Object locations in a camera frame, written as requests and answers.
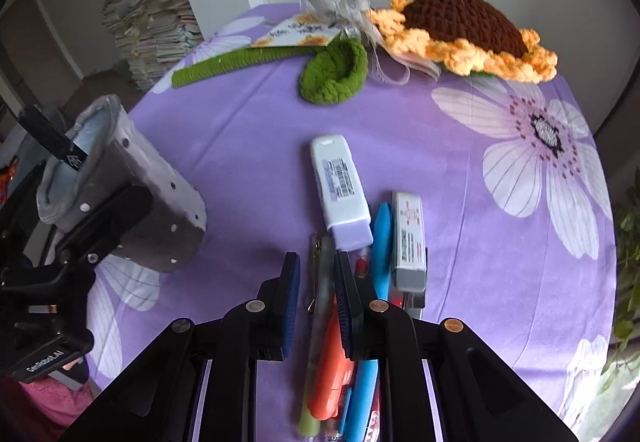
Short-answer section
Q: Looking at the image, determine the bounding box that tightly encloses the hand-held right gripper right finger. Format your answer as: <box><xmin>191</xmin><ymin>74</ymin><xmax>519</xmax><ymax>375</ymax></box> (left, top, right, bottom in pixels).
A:
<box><xmin>333</xmin><ymin>249</ymin><xmax>581</xmax><ymax>442</ymax></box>

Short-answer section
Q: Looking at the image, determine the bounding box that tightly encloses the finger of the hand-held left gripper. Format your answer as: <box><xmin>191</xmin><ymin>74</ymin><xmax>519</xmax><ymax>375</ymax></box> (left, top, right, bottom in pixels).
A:
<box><xmin>56</xmin><ymin>185</ymin><xmax>154</xmax><ymax>269</ymax></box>

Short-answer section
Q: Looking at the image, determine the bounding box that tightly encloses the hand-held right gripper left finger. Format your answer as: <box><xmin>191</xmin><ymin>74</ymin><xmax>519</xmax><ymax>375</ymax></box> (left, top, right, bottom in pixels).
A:
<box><xmin>61</xmin><ymin>251</ymin><xmax>302</xmax><ymax>442</ymax></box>

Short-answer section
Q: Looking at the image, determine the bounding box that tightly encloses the translucent green pen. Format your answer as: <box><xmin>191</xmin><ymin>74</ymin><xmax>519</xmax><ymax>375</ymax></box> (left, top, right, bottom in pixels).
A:
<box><xmin>299</xmin><ymin>236</ymin><xmax>337</xmax><ymax>438</ymax></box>

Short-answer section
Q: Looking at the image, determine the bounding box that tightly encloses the pen with metal clip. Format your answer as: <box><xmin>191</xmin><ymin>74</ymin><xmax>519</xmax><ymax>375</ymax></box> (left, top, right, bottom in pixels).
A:
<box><xmin>306</xmin><ymin>233</ymin><xmax>322</xmax><ymax>312</ymax></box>

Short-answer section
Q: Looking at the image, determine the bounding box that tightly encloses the red pen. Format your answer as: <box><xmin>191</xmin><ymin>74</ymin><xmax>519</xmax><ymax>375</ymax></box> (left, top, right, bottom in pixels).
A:
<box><xmin>351</xmin><ymin>246</ymin><xmax>382</xmax><ymax>442</ymax></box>

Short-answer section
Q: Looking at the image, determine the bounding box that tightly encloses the grey dotted pen holder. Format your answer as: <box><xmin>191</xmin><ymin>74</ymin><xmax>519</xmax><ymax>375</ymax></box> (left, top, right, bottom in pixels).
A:
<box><xmin>36</xmin><ymin>95</ymin><xmax>208</xmax><ymax>274</ymax></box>

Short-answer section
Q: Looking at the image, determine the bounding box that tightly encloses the blue pen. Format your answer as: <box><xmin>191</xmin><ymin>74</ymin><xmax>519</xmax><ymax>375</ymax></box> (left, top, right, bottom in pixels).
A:
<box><xmin>340</xmin><ymin>202</ymin><xmax>394</xmax><ymax>442</ymax></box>

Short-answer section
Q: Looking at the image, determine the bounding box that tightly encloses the orange highlighter pen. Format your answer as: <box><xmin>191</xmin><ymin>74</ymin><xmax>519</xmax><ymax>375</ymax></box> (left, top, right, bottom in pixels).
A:
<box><xmin>307</xmin><ymin>307</ymin><xmax>359</xmax><ymax>423</ymax></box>

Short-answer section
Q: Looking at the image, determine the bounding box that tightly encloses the black marker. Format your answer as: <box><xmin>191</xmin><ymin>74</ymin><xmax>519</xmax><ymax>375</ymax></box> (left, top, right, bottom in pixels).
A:
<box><xmin>19</xmin><ymin>105</ymin><xmax>83</xmax><ymax>170</ymax></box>

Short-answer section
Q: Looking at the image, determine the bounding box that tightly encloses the pink cloth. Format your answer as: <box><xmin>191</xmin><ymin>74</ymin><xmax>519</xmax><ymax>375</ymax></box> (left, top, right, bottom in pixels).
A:
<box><xmin>19</xmin><ymin>376</ymin><xmax>101</xmax><ymax>442</ymax></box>

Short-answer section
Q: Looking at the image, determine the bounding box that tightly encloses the white correction tape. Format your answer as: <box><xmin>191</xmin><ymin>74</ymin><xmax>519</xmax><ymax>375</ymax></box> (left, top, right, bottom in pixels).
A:
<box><xmin>309</xmin><ymin>134</ymin><xmax>375</xmax><ymax>253</ymax></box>

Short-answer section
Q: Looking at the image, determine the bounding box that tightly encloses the red orange toy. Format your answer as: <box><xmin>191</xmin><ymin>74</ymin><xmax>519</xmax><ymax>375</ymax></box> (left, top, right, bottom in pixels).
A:
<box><xmin>0</xmin><ymin>159</ymin><xmax>19</xmax><ymax>203</ymax></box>

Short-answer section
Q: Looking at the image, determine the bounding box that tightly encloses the purple floral tablecloth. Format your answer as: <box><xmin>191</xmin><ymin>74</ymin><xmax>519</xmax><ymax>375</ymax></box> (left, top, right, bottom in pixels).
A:
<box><xmin>82</xmin><ymin>2</ymin><xmax>617</xmax><ymax>442</ymax></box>

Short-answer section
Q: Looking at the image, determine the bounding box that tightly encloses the green crochet stem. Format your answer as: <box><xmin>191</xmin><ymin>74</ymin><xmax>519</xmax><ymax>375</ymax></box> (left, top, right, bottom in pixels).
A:
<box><xmin>171</xmin><ymin>45</ymin><xmax>321</xmax><ymax>88</ymax></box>

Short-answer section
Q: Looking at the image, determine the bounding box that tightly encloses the green crochet leaf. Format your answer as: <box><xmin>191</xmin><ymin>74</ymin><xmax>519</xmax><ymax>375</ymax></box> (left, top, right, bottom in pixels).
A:
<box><xmin>299</xmin><ymin>37</ymin><xmax>369</xmax><ymax>104</ymax></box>

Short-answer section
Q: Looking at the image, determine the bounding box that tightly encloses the sunflower print gift card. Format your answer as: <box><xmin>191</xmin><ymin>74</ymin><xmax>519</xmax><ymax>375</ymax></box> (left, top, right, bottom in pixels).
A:
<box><xmin>250</xmin><ymin>14</ymin><xmax>342</xmax><ymax>48</ymax></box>

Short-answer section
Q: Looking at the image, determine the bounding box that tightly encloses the green houseplant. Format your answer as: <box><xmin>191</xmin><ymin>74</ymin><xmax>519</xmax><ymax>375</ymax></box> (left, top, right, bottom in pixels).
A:
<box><xmin>597</xmin><ymin>192</ymin><xmax>640</xmax><ymax>393</ymax></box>

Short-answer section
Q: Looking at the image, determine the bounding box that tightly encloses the crochet sunflower head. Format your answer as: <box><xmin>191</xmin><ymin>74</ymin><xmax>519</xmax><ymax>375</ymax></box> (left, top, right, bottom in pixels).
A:
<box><xmin>370</xmin><ymin>0</ymin><xmax>559</xmax><ymax>83</ymax></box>

